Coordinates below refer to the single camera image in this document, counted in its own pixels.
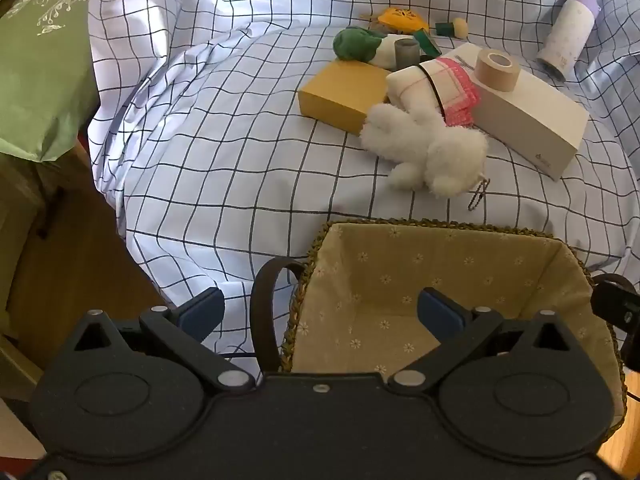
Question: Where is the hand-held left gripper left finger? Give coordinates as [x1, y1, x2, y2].
[72, 287, 256, 394]

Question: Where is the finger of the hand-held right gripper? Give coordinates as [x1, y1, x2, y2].
[592, 280, 640, 333]
[622, 334, 640, 373]

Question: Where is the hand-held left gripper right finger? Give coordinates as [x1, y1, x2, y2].
[388, 287, 571, 395]

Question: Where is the woven basket with floral lining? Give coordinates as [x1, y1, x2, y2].
[250, 217, 630, 456]

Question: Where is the white plush rabbit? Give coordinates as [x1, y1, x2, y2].
[360, 102, 490, 212]

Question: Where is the white pink-trimmed cloth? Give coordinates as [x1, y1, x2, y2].
[386, 57, 482, 128]

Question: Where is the beige tape roll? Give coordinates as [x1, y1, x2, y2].
[474, 51, 522, 93]

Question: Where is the small grey cylinder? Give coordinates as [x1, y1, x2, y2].
[394, 40, 420, 68]

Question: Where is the small green block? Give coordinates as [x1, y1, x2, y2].
[412, 30, 442, 58]

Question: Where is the green and white plush vegetable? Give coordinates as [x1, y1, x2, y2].
[332, 26, 401, 72]

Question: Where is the green and tan small cylinder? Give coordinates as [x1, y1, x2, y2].
[434, 17, 470, 40]

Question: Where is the yellow embroidered pouch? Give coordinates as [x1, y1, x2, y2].
[360, 6, 431, 36]

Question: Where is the wooden furniture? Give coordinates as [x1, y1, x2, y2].
[0, 150, 166, 401]

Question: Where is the white checked bed sheet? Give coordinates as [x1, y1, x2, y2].
[87, 0, 640, 381]

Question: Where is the long white cardboard box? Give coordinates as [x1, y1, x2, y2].
[440, 42, 591, 182]

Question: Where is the yellow cardboard box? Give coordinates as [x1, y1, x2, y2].
[298, 60, 392, 136]

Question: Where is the white bottle with purple cap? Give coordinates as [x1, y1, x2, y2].
[536, 0, 600, 81]

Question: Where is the green printed paper bag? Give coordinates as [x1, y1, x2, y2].
[0, 0, 103, 163]

